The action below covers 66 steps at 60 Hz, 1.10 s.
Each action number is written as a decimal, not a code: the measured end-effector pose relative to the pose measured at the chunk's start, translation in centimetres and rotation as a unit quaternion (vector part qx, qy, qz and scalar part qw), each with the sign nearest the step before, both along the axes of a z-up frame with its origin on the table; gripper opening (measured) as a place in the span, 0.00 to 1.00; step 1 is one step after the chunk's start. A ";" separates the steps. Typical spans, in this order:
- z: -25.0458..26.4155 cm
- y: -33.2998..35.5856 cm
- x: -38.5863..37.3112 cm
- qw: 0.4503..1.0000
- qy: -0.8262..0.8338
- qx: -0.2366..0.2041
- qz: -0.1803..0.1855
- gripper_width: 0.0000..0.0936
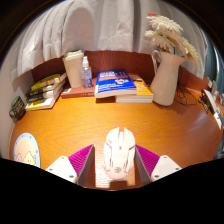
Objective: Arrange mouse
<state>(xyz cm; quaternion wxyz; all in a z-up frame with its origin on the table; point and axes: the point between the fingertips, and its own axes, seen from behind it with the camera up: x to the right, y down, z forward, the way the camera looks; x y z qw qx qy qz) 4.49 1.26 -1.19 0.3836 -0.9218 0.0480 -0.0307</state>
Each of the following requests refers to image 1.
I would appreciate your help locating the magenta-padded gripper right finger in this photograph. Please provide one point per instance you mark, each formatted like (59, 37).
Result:
(163, 166)

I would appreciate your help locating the cream lidded tumbler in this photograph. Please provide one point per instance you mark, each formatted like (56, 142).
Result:
(74, 70)

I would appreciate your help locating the white pleated curtain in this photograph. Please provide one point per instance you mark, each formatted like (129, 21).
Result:
(110, 23)

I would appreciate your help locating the white flower bouquet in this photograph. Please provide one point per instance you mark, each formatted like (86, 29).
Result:
(166, 33)

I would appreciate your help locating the white computer mouse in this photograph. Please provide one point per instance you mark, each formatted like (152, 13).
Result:
(118, 153)

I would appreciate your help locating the round cartoon-print mouse pad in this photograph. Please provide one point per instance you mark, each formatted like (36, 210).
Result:
(26, 150)

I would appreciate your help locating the yellow and white book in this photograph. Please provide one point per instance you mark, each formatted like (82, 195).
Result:
(40, 104)

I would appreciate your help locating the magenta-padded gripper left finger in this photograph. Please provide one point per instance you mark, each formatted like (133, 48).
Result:
(63, 168)

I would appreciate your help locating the red-brown book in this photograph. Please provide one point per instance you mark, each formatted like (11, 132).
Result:
(76, 91)

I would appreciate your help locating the blue-cover book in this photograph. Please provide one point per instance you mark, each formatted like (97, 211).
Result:
(115, 83)

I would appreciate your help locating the clear spray bottle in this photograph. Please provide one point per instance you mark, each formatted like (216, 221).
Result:
(86, 76)

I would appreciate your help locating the white device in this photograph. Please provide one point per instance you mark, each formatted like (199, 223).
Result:
(210, 101)

